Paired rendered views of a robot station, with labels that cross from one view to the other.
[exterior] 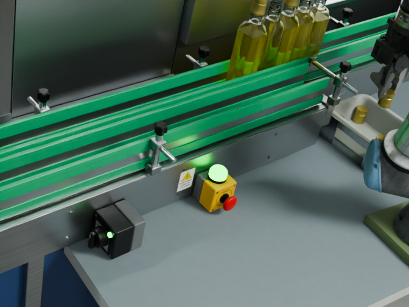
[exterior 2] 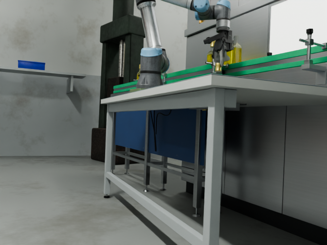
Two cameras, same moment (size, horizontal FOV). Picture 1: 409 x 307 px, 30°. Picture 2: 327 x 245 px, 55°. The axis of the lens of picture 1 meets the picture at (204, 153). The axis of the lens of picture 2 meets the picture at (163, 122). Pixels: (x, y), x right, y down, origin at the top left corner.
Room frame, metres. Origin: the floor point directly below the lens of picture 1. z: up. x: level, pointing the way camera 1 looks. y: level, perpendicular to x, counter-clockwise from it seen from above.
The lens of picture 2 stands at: (2.07, -2.16, 0.60)
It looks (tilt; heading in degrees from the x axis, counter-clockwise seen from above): 0 degrees down; 109
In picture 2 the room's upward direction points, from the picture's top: 2 degrees clockwise
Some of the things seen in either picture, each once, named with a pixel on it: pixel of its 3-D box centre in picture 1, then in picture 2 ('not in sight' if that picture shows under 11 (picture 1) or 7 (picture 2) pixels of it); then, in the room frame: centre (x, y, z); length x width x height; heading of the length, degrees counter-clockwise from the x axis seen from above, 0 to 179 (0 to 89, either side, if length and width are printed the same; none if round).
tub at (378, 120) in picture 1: (370, 133); not in sight; (1.78, -0.43, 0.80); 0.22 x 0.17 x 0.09; 48
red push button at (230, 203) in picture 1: (227, 201); not in sight; (1.36, -0.08, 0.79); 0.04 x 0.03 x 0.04; 138
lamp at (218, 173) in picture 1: (218, 172); not in sight; (1.39, -0.04, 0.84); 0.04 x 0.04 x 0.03
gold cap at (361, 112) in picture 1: (360, 114); not in sight; (1.87, -0.41, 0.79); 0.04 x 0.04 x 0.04
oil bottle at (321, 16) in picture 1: (308, 41); (235, 61); (1.85, -0.20, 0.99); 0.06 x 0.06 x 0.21; 48
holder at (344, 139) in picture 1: (361, 130); not in sight; (1.79, -0.41, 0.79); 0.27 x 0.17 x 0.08; 48
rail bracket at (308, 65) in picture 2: not in sight; (312, 56); (2.23, -0.71, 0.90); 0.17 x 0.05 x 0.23; 48
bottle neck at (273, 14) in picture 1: (274, 8); not in sight; (1.72, -0.09, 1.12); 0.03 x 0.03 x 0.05
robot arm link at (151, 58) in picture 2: not in sight; (151, 59); (1.44, -0.56, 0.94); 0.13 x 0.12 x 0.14; 94
